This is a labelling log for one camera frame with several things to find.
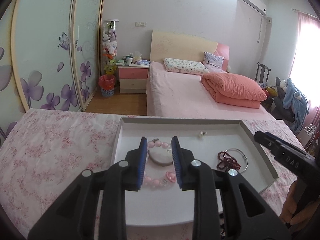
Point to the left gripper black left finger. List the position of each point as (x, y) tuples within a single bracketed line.
[(73, 214)]

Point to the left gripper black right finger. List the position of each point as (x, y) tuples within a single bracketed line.
[(226, 196)]

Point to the person's right hand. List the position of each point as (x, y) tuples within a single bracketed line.
[(292, 204)]

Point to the blue plush garment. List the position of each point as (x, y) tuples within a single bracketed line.
[(295, 99)]

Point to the dark office chair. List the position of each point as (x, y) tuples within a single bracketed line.
[(279, 112)]

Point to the thin silver bangle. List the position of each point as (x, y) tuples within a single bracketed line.
[(237, 158)]

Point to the grey cardboard tray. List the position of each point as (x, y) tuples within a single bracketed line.
[(169, 205)]

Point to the pink curtain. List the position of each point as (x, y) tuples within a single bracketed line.
[(305, 69)]

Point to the dark wooden chair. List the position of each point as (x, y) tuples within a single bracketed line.
[(262, 73)]

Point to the folded salmon quilt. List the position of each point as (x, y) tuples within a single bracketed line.
[(233, 89)]

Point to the lilac patterned pillow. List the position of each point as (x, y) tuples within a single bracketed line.
[(212, 62)]

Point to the wastebasket with red bag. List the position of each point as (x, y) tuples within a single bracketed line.
[(106, 83)]

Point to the bed with pink sheet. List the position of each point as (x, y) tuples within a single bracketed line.
[(176, 95)]

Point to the pink cream nightstand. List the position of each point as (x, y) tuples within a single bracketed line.
[(132, 78)]

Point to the yellow plush toy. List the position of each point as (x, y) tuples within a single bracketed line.
[(110, 66)]

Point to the floral patterned pillow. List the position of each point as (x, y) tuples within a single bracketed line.
[(184, 66)]

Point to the white mug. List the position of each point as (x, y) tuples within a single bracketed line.
[(129, 60)]

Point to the white air conditioner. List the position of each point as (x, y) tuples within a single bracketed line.
[(257, 5)]

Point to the sliding wardrobe with flowers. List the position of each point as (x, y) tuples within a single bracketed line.
[(49, 56)]

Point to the cream and pink headboard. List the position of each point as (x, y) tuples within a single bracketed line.
[(186, 47)]

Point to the clear tube of plush toys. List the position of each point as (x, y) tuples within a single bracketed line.
[(109, 38)]

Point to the white wall socket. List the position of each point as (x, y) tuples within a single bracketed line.
[(140, 24)]

